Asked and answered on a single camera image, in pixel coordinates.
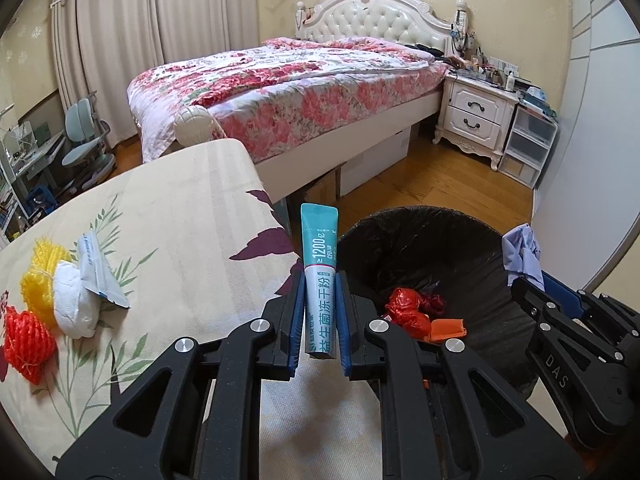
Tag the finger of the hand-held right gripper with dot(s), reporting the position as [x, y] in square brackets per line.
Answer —
[565, 292]
[530, 292]

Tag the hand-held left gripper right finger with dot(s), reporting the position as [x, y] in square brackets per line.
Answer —
[344, 320]

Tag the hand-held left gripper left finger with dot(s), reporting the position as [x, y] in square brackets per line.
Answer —
[295, 320]

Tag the lavender cloth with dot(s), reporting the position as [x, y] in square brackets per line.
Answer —
[522, 255]

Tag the teal and white sachet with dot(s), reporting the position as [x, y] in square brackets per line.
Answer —
[320, 260]

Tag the bin with black liner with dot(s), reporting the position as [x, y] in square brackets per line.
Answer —
[450, 260]

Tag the orange plastic bag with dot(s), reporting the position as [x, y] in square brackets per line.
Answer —
[450, 329]

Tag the brown cardboard box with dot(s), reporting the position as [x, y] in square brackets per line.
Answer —
[322, 190]

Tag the clear plastic drawer unit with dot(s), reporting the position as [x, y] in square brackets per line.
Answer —
[530, 145]

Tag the white storage box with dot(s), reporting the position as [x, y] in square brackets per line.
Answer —
[375, 160]

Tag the white wardrobe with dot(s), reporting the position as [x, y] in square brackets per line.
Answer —
[590, 110]

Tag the white nightstand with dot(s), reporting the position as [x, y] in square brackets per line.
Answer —
[475, 110]

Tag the silver foil packet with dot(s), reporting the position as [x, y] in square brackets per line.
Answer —
[97, 270]

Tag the white crumpled tissue ball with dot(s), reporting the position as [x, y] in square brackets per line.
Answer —
[75, 305]

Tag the cluster of small cosmetic bottles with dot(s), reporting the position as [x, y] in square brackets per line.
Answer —
[492, 72]

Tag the pink floral quilt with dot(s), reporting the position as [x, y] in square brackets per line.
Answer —
[275, 75]

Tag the yellow foam net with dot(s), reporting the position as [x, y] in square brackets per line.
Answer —
[40, 285]

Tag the dark cloth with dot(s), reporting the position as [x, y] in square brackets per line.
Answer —
[425, 50]

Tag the red foam net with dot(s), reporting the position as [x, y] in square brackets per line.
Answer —
[27, 345]

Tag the blue storage crate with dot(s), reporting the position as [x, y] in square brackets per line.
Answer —
[42, 200]

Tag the pale blue desk chair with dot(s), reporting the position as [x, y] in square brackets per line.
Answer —
[82, 115]

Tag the white bed with tufted headboard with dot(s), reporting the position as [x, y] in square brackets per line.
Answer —
[380, 20]

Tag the white study desk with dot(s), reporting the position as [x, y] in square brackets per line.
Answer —
[35, 152]

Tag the white bookshelf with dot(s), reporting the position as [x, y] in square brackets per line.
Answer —
[7, 205]

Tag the beige curtains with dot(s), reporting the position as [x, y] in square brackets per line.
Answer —
[175, 10]

